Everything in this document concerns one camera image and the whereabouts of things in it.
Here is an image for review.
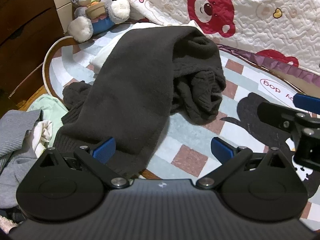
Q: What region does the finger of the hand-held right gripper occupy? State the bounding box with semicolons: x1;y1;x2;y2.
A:
293;93;320;113
257;102;298;131

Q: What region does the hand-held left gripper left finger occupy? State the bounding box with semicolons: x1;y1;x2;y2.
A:
37;137;130;189

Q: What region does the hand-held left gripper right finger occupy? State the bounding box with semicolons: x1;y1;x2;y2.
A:
196;137;288;190

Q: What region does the dark brown knit sweater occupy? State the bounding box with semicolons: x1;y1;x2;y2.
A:
54;26;227;178

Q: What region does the checkered rug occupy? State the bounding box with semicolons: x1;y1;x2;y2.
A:
42;22;320;228

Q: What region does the small white cloth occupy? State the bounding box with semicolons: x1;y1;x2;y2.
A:
31;120;54;157

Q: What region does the mint green garment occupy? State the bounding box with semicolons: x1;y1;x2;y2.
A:
26;94;69;121

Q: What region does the grey ribbed garment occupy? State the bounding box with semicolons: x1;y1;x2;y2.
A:
0;109;44;157

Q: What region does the white quilt with red bears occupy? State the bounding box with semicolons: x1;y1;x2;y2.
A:
111;0;320;83

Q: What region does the light grey garment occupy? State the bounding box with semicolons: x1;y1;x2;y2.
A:
0;146;38;212

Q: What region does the white garment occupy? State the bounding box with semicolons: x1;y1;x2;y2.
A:
89;22;203;75

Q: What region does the cream drawer cabinet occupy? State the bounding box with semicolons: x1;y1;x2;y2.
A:
49;0;76;34

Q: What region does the dark wooden dresser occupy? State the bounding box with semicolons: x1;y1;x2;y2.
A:
0;0;66;105

